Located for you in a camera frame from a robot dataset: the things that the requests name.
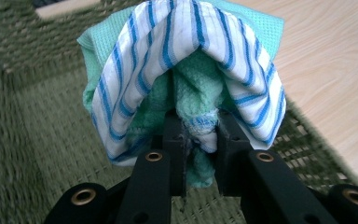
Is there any green woven basket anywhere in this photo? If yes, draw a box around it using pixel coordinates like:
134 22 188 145
0 0 358 224

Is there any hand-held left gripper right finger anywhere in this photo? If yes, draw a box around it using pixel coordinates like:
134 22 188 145
213 108 254 198

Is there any mint green pet garment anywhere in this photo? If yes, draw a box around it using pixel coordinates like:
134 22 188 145
76 0 288 189

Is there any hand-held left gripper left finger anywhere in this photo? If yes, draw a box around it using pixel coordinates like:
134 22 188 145
162 108 190 198

